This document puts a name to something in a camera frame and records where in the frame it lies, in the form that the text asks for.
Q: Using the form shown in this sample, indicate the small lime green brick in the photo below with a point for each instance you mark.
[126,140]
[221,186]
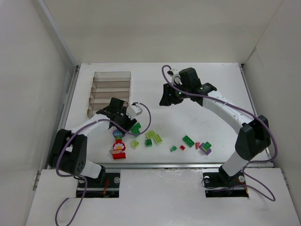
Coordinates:
[135,144]

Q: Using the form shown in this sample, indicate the purple red flower lego stack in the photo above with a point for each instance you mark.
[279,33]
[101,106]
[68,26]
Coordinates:
[118,148]

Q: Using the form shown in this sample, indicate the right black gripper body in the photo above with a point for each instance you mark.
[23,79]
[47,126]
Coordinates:
[167,94]

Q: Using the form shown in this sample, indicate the small dark green brick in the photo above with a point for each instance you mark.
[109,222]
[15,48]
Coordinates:
[148,142]

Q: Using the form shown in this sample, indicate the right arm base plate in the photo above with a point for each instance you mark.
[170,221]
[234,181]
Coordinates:
[220,185]

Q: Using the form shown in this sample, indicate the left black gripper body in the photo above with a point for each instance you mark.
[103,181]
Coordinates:
[127,123]

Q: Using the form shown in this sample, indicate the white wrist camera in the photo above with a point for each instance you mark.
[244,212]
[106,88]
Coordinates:
[176,79]
[134,110]

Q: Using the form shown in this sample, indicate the aluminium front rail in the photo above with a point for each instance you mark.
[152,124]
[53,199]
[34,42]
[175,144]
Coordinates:
[119,165]

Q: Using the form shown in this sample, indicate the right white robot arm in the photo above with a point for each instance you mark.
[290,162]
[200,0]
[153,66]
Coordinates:
[253,131]

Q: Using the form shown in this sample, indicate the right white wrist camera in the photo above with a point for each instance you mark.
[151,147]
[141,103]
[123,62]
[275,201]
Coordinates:
[176,79]

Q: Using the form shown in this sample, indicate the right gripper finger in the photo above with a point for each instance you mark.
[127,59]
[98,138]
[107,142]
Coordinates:
[174,99]
[168,96]

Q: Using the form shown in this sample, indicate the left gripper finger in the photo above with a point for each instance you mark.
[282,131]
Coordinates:
[120,130]
[128,124]

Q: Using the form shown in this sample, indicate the green L-shaped lego block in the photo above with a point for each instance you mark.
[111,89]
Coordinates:
[135,130]

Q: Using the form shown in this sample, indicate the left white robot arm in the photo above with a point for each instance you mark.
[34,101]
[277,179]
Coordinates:
[69,150]

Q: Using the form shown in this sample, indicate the purple green lego stack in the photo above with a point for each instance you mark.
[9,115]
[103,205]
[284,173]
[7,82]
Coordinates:
[205,148]

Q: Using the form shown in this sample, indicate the red slope piece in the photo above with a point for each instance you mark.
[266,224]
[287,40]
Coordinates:
[197,144]

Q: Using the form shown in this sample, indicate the clear compartment organizer tray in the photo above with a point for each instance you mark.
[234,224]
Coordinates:
[107,85]

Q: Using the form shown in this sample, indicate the small green wedge piece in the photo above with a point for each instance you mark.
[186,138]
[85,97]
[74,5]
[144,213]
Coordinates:
[173,148]

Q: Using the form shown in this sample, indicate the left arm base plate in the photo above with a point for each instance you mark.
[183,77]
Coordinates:
[105,186]

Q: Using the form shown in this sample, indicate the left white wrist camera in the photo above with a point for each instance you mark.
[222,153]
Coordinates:
[134,110]

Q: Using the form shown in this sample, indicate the lime green 2x4 brick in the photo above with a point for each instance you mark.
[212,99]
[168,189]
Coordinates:
[150,134]

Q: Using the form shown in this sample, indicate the green 2x4 flat brick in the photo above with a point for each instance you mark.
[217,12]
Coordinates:
[188,141]

